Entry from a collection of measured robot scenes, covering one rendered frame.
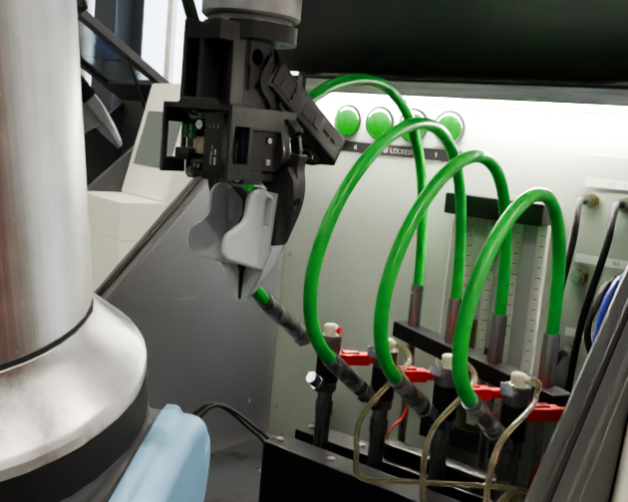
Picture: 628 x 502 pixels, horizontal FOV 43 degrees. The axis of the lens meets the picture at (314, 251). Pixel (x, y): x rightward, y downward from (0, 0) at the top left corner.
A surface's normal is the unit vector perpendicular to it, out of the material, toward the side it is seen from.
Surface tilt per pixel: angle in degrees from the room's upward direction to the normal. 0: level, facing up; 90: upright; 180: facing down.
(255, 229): 93
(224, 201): 86
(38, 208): 94
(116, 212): 90
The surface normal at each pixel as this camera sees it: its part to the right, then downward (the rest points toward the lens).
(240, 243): 0.79, 0.21
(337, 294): -0.61, 0.06
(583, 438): -0.35, -0.69
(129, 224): 0.60, 0.17
